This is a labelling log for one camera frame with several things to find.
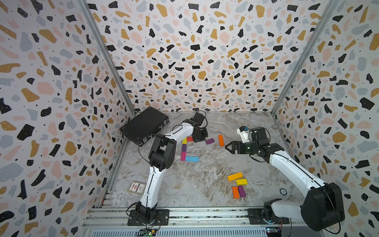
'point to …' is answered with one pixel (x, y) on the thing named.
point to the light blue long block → (193, 159)
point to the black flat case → (144, 126)
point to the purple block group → (184, 147)
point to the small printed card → (137, 187)
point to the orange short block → (236, 193)
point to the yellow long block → (184, 141)
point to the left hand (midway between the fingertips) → (209, 138)
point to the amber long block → (235, 176)
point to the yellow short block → (241, 181)
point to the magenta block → (183, 156)
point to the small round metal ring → (283, 191)
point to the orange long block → (221, 140)
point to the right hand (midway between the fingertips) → (232, 146)
